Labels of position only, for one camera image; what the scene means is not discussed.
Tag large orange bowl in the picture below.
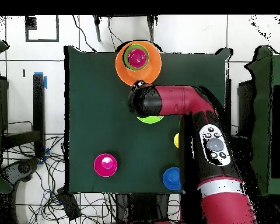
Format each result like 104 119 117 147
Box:
115 40 162 87

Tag tangle of cables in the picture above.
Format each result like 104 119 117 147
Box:
2 121 117 224

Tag black camera stand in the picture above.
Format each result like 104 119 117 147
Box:
92 15 159 43

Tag blue bowl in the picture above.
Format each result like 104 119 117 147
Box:
162 167 182 191

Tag large green bowl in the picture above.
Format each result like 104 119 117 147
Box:
136 115 165 125

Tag small pink bowl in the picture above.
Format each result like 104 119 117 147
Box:
93 153 118 178

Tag black pedestal leg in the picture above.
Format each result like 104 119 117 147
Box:
1 157 41 186

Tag pink cup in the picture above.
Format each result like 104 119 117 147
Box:
127 48 148 69

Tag dark green tablecloth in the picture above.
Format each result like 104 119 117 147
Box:
64 45 233 196

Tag black power strip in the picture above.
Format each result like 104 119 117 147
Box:
56 187 82 222

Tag black metal stand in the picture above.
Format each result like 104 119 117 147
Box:
1 72 47 159

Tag black square frame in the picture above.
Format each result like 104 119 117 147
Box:
24 15 60 43

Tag small green bowl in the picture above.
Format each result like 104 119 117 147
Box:
122 43 150 71

